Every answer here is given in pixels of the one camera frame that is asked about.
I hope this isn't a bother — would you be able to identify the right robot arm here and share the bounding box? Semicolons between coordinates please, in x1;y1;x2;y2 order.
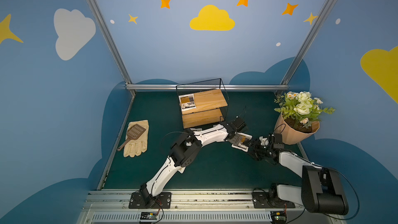
243;133;349;215

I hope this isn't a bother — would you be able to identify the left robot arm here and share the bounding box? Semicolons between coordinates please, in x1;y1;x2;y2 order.
139;117;252;208

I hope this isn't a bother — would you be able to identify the potted white flower plant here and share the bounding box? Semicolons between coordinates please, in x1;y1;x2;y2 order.
274;91;335;145

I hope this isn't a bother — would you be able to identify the right controller board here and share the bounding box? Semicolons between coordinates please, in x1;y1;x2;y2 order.
271;212;287;224

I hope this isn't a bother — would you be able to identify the controller board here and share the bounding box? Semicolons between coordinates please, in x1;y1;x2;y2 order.
271;212;287;224
140;212;158;222

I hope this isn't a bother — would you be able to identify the beige work glove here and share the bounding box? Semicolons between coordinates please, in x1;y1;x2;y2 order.
123;119;150;158

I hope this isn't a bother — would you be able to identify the left controller board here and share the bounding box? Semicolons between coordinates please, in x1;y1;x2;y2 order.
140;212;158;222

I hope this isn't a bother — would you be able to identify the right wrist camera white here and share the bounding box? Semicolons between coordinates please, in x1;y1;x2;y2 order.
259;136;269;147

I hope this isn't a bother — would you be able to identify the black wire wooden shelf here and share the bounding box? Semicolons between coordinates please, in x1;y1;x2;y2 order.
176;78;229;129

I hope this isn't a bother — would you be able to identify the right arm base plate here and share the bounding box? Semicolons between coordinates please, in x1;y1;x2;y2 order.
252;191;295;209

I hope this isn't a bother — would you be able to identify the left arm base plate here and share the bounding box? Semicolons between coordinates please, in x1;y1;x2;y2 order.
128;191;172;209

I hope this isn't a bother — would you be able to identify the aluminium front rail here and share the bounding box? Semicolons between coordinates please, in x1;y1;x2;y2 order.
77;189;344;224

